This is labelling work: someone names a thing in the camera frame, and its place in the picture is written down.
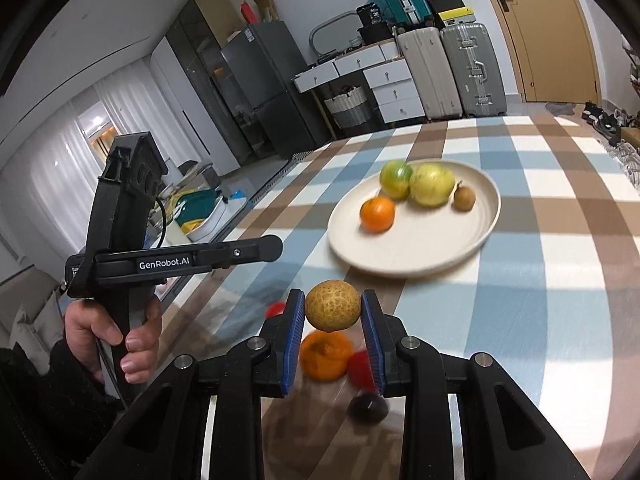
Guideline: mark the dark plum near gripper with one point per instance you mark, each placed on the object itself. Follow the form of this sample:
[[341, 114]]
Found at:
[[368, 409]]

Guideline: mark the white drawer desk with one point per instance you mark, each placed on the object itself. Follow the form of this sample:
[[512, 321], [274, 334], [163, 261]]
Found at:
[[380, 70]]

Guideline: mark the brown longan fruit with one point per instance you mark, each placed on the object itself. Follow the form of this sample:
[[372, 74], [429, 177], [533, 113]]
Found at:
[[464, 198], [332, 306]]

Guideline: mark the red tomato back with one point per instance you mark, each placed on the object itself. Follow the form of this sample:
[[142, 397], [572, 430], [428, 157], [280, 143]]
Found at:
[[275, 309]]

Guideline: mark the dark grey refrigerator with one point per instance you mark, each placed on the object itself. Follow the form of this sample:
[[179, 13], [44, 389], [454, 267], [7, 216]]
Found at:
[[264, 59]]

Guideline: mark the beige suitcase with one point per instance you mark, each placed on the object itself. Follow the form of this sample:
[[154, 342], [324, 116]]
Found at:
[[431, 72]]

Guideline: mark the person's left hand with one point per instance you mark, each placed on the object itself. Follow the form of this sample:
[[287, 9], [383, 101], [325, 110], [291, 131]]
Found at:
[[86, 321]]

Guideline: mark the white curtain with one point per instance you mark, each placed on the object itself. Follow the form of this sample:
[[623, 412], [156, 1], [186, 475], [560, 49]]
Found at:
[[48, 184]]

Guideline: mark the oval mirror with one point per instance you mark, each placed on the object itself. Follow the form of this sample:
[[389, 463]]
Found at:
[[337, 34]]

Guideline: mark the red tomato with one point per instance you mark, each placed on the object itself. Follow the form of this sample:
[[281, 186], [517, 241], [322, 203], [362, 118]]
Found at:
[[275, 309], [359, 372]]

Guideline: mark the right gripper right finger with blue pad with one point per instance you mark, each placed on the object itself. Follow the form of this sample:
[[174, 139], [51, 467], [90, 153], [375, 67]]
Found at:
[[404, 366]]

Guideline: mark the yellow green passion fruit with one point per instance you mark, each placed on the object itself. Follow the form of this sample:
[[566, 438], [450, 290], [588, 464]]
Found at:
[[431, 185]]

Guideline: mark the wooden door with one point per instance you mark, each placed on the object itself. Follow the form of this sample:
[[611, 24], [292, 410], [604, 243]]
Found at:
[[551, 50]]

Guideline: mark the small orange tangerine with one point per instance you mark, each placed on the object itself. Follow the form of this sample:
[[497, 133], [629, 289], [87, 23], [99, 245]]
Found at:
[[377, 215]]

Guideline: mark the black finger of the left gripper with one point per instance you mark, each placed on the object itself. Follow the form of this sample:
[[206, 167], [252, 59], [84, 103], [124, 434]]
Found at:
[[156, 264]]

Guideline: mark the green yellow bag in basket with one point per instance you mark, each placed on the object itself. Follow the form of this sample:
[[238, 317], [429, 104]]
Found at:
[[190, 208]]

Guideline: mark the silver suitcase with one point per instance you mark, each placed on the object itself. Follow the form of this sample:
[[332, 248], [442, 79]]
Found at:
[[476, 71]]

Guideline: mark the black glass cabinet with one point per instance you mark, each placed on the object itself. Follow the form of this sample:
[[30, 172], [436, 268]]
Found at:
[[198, 53]]

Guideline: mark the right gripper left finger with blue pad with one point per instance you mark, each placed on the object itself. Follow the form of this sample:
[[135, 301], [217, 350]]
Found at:
[[262, 366]]

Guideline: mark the woven laundry basket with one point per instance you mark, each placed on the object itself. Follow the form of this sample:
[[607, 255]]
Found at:
[[350, 109]]

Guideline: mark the red tomato right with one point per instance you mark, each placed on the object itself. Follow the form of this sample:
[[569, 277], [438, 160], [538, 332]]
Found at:
[[359, 372]]

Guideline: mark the cream round plate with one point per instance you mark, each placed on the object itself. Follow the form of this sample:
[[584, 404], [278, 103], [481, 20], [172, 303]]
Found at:
[[421, 240]]

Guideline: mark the large orange tangerine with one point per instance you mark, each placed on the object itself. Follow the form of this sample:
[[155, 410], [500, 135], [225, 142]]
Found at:
[[323, 357]]

